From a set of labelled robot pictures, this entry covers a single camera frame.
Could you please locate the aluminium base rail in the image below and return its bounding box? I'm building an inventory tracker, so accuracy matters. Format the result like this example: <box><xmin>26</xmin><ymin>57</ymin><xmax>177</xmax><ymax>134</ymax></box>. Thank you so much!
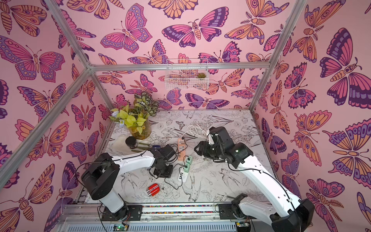
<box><xmin>53</xmin><ymin>203</ymin><xmax>273</xmax><ymax>232</ymax></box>

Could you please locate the white power strip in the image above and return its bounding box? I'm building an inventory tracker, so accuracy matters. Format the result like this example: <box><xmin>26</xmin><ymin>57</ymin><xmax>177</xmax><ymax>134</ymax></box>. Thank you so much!
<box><xmin>178</xmin><ymin>171</ymin><xmax>189</xmax><ymax>183</ymax></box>

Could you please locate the black USB cable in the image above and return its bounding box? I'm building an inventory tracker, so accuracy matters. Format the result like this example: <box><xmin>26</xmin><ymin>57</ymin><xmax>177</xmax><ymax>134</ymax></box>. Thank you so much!
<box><xmin>162</xmin><ymin>162</ymin><xmax>187</xmax><ymax>190</ymax></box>
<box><xmin>170</xmin><ymin>136</ymin><xmax>190</xmax><ymax>155</ymax></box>

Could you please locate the small green succulent plant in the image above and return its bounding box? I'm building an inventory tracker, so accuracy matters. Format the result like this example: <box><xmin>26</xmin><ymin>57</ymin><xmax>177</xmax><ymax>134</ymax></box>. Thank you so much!
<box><xmin>197</xmin><ymin>72</ymin><xmax>207</xmax><ymax>79</ymax></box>

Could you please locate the white wire wall basket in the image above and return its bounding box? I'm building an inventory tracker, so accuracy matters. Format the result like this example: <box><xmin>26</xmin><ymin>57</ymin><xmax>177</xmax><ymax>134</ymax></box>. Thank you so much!
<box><xmin>163</xmin><ymin>58</ymin><xmax>210</xmax><ymax>91</ymax></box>

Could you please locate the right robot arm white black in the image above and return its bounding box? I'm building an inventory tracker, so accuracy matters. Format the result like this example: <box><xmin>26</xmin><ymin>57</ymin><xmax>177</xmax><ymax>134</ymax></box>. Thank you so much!
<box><xmin>194</xmin><ymin>127</ymin><xmax>315</xmax><ymax>232</ymax></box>

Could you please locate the amber glass vase with plants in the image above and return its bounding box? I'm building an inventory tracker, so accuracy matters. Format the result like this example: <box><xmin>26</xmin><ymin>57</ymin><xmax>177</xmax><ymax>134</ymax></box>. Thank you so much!
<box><xmin>109</xmin><ymin>92</ymin><xmax>159</xmax><ymax>140</ymax></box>

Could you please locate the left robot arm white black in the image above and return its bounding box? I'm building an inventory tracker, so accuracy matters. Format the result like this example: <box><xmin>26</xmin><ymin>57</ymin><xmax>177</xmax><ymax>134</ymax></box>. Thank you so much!
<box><xmin>81</xmin><ymin>145</ymin><xmax>176</xmax><ymax>221</ymax></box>

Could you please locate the orange power strip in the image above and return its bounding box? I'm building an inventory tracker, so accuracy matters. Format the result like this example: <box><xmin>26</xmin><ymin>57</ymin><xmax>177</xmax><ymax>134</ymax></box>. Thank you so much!
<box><xmin>177</xmin><ymin>143</ymin><xmax>187</xmax><ymax>161</ymax></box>

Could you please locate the aluminium cage frame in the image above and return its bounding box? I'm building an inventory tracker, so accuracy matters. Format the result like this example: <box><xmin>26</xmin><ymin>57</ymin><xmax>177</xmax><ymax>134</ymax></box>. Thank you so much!
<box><xmin>1</xmin><ymin>1</ymin><xmax>307</xmax><ymax>187</ymax></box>

